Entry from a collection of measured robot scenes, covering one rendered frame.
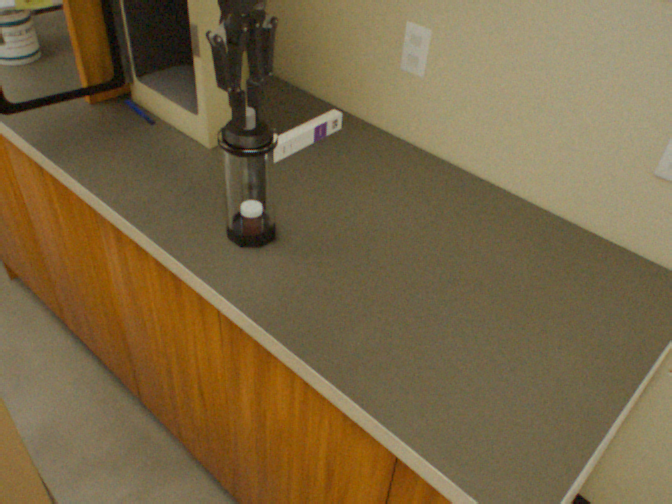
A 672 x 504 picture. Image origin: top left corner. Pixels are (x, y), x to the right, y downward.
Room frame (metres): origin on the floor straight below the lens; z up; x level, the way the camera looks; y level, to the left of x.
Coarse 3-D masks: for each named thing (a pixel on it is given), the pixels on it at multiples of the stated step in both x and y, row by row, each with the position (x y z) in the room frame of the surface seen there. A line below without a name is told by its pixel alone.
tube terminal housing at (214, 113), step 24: (192, 0) 1.26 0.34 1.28; (216, 0) 1.30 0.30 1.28; (216, 24) 1.29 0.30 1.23; (192, 48) 1.27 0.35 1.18; (144, 96) 1.42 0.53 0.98; (216, 96) 1.28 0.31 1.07; (168, 120) 1.36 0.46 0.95; (192, 120) 1.29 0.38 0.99; (216, 120) 1.28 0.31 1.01; (216, 144) 1.27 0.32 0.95
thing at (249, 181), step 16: (224, 144) 0.91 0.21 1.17; (272, 144) 0.93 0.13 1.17; (224, 160) 0.93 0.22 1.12; (240, 160) 0.91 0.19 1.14; (256, 160) 0.91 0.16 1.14; (272, 160) 0.94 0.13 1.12; (240, 176) 0.91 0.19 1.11; (256, 176) 0.91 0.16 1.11; (272, 176) 0.94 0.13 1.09; (240, 192) 0.91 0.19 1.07; (256, 192) 0.91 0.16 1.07; (272, 192) 0.94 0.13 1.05; (240, 208) 0.91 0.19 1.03; (256, 208) 0.91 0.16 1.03; (272, 208) 0.94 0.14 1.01; (240, 224) 0.91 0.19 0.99; (256, 224) 0.91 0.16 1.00; (272, 224) 0.94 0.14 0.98
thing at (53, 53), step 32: (0, 0) 1.28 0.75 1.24; (32, 0) 1.32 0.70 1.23; (64, 0) 1.37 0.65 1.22; (96, 0) 1.42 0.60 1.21; (32, 32) 1.31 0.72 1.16; (64, 32) 1.36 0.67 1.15; (96, 32) 1.41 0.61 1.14; (0, 64) 1.25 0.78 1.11; (32, 64) 1.30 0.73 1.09; (64, 64) 1.34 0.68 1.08; (96, 64) 1.39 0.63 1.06; (32, 96) 1.28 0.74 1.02
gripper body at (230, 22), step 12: (228, 0) 0.92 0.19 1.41; (240, 0) 0.91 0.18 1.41; (252, 0) 0.92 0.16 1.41; (264, 0) 0.94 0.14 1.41; (228, 12) 0.92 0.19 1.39; (240, 12) 0.92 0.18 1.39; (252, 12) 0.92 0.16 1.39; (264, 12) 0.97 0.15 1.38; (228, 24) 0.92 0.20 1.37; (240, 24) 0.93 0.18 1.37; (228, 36) 0.93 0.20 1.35; (252, 36) 0.95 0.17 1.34
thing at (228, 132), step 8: (248, 112) 0.95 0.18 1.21; (248, 120) 0.94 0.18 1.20; (224, 128) 0.95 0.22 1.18; (232, 128) 0.94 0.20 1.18; (240, 128) 0.94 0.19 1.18; (248, 128) 0.94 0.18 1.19; (256, 128) 0.95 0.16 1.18; (264, 128) 0.95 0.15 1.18; (272, 128) 0.97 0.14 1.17; (224, 136) 0.93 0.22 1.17; (232, 136) 0.92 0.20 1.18; (240, 136) 0.92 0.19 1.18; (248, 136) 0.92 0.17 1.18; (256, 136) 0.92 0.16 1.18; (264, 136) 0.93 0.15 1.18; (272, 136) 0.95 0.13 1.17; (240, 144) 0.91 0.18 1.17; (248, 144) 0.91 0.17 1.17; (256, 144) 0.91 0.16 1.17
